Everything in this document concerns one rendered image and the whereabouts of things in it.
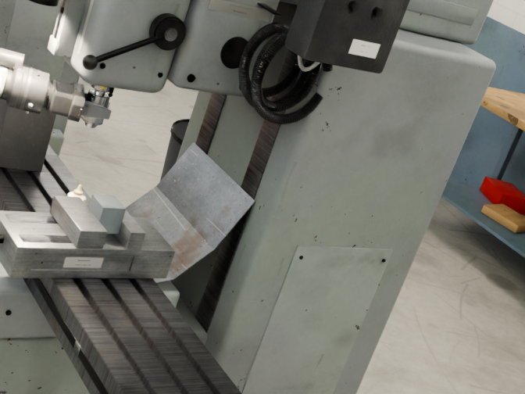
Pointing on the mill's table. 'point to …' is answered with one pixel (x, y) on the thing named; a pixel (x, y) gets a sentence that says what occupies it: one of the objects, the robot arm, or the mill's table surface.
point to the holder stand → (24, 137)
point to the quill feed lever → (173, 40)
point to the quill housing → (95, 38)
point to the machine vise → (131, 236)
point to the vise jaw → (78, 222)
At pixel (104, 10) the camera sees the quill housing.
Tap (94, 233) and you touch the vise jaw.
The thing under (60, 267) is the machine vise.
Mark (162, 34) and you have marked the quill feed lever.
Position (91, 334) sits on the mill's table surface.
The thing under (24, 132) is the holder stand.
